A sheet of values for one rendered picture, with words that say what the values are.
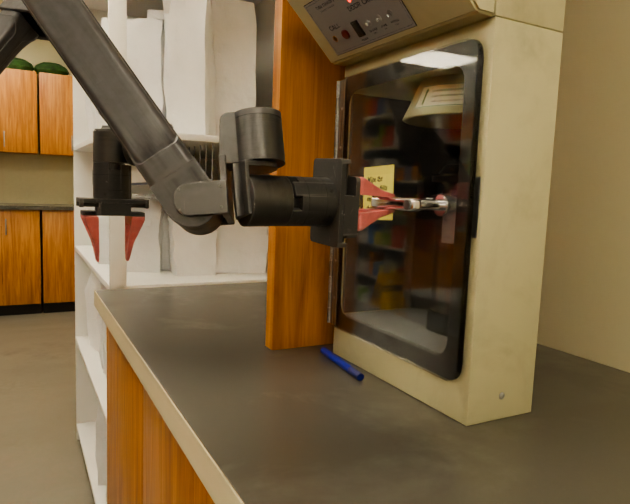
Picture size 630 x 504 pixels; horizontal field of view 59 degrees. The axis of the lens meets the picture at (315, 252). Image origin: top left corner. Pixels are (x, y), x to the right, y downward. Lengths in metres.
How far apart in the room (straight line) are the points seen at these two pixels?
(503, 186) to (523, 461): 0.30
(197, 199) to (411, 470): 0.35
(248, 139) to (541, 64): 0.35
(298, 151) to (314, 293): 0.25
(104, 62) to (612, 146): 0.81
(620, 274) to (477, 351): 0.44
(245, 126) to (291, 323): 0.44
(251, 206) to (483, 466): 0.36
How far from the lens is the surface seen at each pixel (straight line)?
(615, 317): 1.09
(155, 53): 1.94
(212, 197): 0.59
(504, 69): 0.69
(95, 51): 0.68
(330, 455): 0.62
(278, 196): 0.60
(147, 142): 0.63
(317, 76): 0.97
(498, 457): 0.66
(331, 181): 0.65
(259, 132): 0.61
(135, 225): 0.92
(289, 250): 0.94
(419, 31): 0.75
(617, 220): 1.08
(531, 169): 0.72
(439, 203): 0.68
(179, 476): 0.88
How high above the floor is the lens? 1.21
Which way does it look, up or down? 6 degrees down
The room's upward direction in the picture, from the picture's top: 2 degrees clockwise
